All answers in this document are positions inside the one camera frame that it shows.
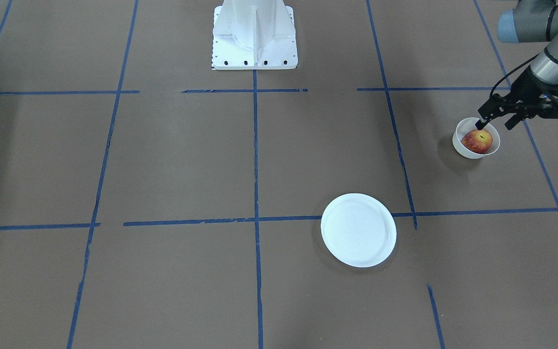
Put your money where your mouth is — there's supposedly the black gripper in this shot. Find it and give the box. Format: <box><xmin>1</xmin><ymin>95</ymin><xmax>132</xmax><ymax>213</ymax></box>
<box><xmin>475</xmin><ymin>67</ymin><xmax>558</xmax><ymax>130</ymax></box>

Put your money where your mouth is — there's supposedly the red yellow apple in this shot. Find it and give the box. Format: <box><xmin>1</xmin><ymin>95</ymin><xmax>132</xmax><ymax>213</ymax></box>
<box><xmin>461</xmin><ymin>129</ymin><xmax>494</xmax><ymax>154</ymax></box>

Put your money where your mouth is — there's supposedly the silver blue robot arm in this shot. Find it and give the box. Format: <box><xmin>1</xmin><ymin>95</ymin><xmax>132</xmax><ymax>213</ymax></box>
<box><xmin>475</xmin><ymin>0</ymin><xmax>558</xmax><ymax>130</ymax></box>

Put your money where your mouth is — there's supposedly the white bowl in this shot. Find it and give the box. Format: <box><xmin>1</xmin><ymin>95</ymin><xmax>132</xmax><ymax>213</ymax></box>
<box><xmin>452</xmin><ymin>117</ymin><xmax>500</xmax><ymax>159</ymax></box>

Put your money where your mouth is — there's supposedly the white round plate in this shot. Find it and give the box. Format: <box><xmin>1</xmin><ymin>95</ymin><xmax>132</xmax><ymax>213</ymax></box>
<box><xmin>320</xmin><ymin>193</ymin><xmax>397</xmax><ymax>268</ymax></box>

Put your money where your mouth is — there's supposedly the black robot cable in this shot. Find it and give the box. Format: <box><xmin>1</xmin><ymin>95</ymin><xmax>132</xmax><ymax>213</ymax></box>
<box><xmin>490</xmin><ymin>53</ymin><xmax>539</xmax><ymax>100</ymax></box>

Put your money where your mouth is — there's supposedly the white camera stand column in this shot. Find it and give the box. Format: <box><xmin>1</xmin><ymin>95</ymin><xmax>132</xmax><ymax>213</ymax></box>
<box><xmin>211</xmin><ymin>0</ymin><xmax>298</xmax><ymax>70</ymax></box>

